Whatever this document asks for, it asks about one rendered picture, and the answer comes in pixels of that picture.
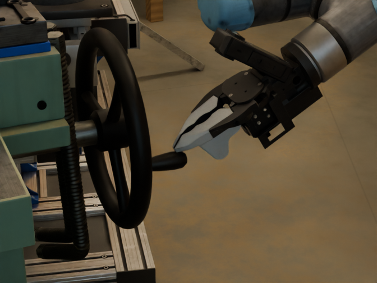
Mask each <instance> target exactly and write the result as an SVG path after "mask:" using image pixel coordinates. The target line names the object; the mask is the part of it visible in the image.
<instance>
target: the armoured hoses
mask: <svg viewBox="0 0 377 283"><path fill-rule="evenodd" d="M47 32H48V40H49V42H50V45H52V46H54V47H55V48H56V49H57V51H59V53H60V55H61V68H62V82H63V97H64V106H65V117H64V118H65V120H66V121H67V123H68V124H69V126H70V138H71V144H70V145H68V146H64V147H61V148H60V150H61V151H58V152H55V157H56V158H55V159H56V164H57V165H56V167H57V174H58V179H59V180H58V182H59V189H60V191H59V192H60V193H61V194H60V196H61V203H62V210H63V217H64V224H65V227H34V231H35V241H41V242H54V243H72V242H73V244H40V245H39V246H38V247H37V249H36V254H37V256H38V258H41V259H60V260H75V261H76V260H77V261H78V260H82V259H84V258H85V257H86V256H87V255H88V252H89V249H90V247H89V246H90V243H89V242H90V240H89V233H88V226H87V224H88V223H87V218H86V216H87V215H86V211H85V210H86V208H85V201H84V193H83V188H82V187H83V185H82V181H81V180H82V178H81V173H80V172H81V170H80V162H79V160H80V159H79V154H78V152H79V151H78V150H77V149H78V146H77V139H76V134H75V132H76V130H75V125H74V124H75V122H74V117H73V116H74V114H73V109H72V107H73V105H72V104H71V103H72V100H71V98H72V97H71V96H70V95H71V92H70V89H71V88H70V87H69V86H70V83H69V78H68V77H69V75H68V69H67V68H68V66H67V65H66V64H67V61H66V58H67V57H66V56H65V54H66V43H65V35H64V34H63V33H62V32H60V31H57V25H56V24H54V23H52V22H47Z"/></svg>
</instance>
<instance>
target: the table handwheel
mask: <svg viewBox="0 0 377 283"><path fill-rule="evenodd" d="M98 49H100V51H101V52H102V54H103V55H104V57H105V59H106V61H107V63H108V65H109V68H110V70H111V72H112V75H113V77H114V80H115V85H114V91H113V96H112V100H111V105H110V107H109V108H106V109H103V108H102V107H101V106H100V104H99V103H98V101H97V100H96V99H95V97H94V64H95V58H96V54H97V51H98ZM75 89H76V105H77V115H78V120H79V121H78V122H76V123H75V124H74V125H75V130H76V132H75V134H76V139H77V146H78V148H80V147H83V149H84V153H85V158H86V162H87V165H88V169H89V172H90V176H91V179H92V182H93V185H94V187H95V191H96V193H97V195H98V198H99V200H100V202H101V204H102V206H103V208H104V210H105V212H106V213H107V215H108V216H109V218H110V219H111V220H112V221H113V222H114V223H115V224H116V225H117V226H119V227H121V228H123V229H133V228H136V227H137V226H138V225H140V224H141V223H142V222H143V220H144V218H145V216H146V214H147V212H148V209H149V204H150V200H151V191H152V180H153V169H152V157H151V144H150V135H149V128H148V122H147V118H146V112H145V107H144V102H143V99H142V95H141V91H140V87H139V84H138V81H137V78H136V75H135V72H134V69H133V67H132V64H131V62H130V59H129V57H128V55H127V53H126V51H125V49H124V48H123V46H122V44H121V43H120V42H119V40H118V39H117V38H116V36H115V35H114V34H112V33H111V32H110V31H109V30H107V29H104V28H92V29H90V30H89V31H87V32H86V33H85V35H84V36H83V38H82V40H81V42H80V45H79V48H78V52H77V58H76V71H75ZM128 146H129V150H130V162H131V190H130V199H129V197H128V191H127V186H126V180H125V173H124V169H123V162H122V155H121V148H127V147H128ZM60 148H61V147H58V148H52V149H46V150H40V151H36V152H30V153H24V154H17V155H14V156H12V159H18V158H24V157H30V156H35V155H40V154H46V153H52V152H58V151H61V150H60ZM106 151H108V153H109V158H110V162H111V166H112V172H113V177H114V182H115V186H116V191H115V189H114V187H113V184H112V182H111V178H110V176H109V173H108V170H107V167H106V164H105V160H104V156H103V152H106Z"/></svg>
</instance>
